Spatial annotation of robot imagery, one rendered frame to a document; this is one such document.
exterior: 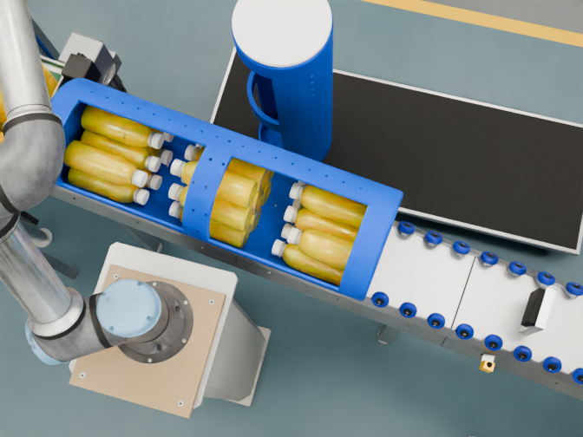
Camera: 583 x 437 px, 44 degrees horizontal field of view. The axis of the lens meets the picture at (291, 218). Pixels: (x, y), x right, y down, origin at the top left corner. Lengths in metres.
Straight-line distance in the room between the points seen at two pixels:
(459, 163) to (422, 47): 0.61
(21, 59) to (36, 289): 0.41
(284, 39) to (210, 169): 0.51
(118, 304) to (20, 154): 0.41
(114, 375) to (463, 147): 1.70
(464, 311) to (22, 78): 1.21
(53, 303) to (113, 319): 0.12
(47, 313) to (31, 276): 0.11
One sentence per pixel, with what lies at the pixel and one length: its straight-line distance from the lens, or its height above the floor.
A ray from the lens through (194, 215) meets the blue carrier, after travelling 1.69.
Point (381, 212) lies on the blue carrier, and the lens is 1.63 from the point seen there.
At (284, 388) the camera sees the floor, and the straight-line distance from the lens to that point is 2.80.
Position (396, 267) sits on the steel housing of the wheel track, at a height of 0.93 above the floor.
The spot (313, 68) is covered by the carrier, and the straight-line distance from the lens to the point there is 2.04.
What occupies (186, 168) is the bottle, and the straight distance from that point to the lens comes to 1.73.
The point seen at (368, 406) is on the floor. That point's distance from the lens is 2.79.
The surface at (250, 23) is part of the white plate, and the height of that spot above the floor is 1.04.
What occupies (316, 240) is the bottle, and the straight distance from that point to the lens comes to 1.69.
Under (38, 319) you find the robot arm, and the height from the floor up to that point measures 1.44.
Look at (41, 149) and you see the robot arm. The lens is 1.21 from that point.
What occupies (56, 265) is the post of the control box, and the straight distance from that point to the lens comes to 2.82.
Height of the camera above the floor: 2.79
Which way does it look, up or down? 75 degrees down
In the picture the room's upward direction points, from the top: 11 degrees counter-clockwise
